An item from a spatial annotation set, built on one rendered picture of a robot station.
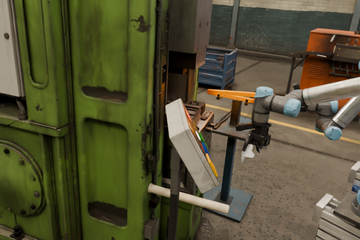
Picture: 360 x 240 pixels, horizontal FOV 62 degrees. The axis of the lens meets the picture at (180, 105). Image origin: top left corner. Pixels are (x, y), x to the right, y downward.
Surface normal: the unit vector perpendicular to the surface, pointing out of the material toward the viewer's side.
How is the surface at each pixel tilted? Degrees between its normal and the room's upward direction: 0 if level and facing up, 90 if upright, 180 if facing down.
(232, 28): 90
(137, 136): 90
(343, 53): 90
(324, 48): 90
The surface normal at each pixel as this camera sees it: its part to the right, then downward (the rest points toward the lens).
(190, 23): -0.34, 0.30
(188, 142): 0.09, 0.34
